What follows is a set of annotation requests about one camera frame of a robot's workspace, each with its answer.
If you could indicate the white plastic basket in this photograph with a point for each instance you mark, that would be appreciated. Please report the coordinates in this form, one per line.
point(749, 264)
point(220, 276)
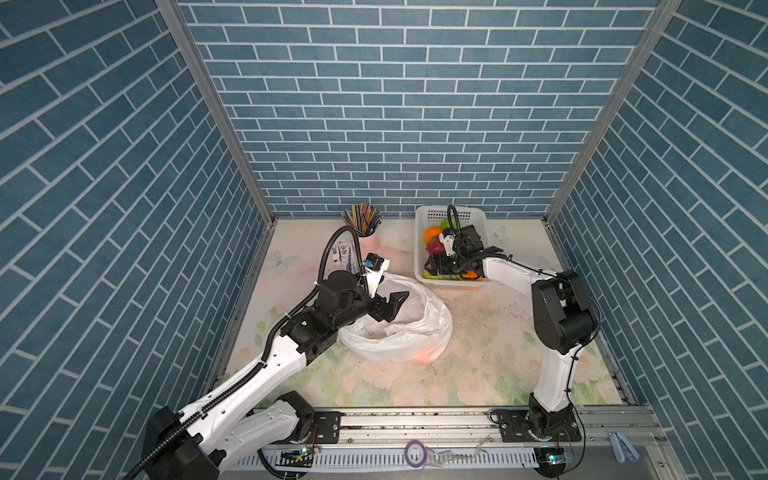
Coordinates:
point(427, 216)

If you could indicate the white plastic bag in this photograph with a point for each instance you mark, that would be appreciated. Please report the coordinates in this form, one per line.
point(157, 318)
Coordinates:
point(419, 334)

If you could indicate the purple tape roll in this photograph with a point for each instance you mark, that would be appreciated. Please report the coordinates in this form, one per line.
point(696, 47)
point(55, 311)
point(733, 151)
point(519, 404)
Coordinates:
point(416, 454)

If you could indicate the large orange fruit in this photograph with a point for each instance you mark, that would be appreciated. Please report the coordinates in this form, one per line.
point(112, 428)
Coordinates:
point(471, 276)

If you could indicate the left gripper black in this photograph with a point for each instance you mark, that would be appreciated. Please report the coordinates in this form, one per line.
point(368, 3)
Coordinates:
point(391, 310)

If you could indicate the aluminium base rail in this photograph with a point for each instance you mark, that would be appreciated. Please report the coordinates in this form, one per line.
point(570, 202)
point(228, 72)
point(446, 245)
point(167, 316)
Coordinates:
point(469, 439)

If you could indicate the colored pencils bundle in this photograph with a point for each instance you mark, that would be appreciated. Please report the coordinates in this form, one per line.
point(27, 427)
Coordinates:
point(364, 218)

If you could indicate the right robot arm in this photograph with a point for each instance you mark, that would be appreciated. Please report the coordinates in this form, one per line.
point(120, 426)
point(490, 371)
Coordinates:
point(563, 316)

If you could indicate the small white eraser box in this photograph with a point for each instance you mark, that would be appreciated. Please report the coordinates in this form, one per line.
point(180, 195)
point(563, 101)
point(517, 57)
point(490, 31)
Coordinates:
point(333, 254)

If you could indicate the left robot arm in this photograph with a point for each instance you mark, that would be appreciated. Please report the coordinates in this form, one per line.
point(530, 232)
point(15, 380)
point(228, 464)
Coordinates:
point(207, 436)

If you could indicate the toothpaste box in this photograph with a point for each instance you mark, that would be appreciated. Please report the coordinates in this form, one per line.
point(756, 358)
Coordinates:
point(346, 256)

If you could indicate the pink dragon fruit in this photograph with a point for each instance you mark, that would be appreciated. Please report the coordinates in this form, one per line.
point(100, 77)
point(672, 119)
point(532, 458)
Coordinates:
point(435, 246)

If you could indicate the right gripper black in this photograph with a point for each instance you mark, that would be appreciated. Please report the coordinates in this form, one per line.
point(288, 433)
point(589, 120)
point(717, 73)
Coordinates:
point(441, 265)

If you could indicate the blue clamp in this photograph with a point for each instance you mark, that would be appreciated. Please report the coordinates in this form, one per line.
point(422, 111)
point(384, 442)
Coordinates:
point(624, 451)

